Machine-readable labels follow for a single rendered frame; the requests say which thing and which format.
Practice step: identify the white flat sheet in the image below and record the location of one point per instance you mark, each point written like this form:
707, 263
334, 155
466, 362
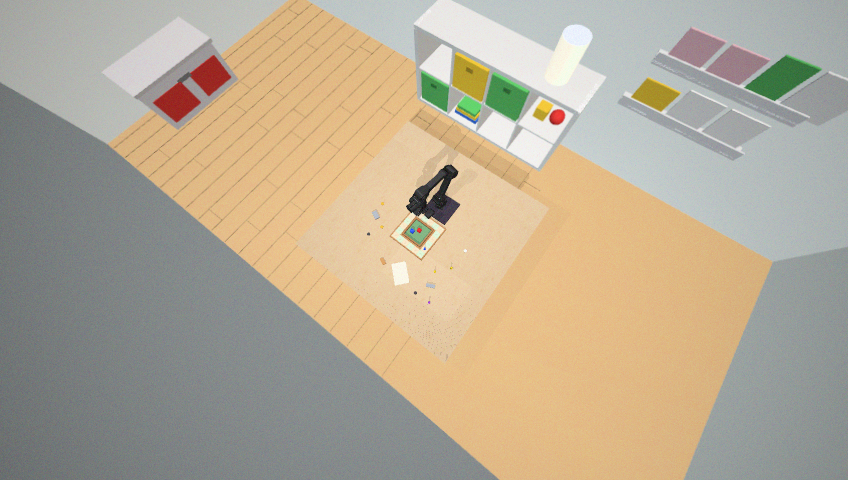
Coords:
400, 273

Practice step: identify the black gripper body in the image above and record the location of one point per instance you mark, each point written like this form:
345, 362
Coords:
428, 213

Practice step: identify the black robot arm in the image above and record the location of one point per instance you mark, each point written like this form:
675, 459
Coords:
420, 195

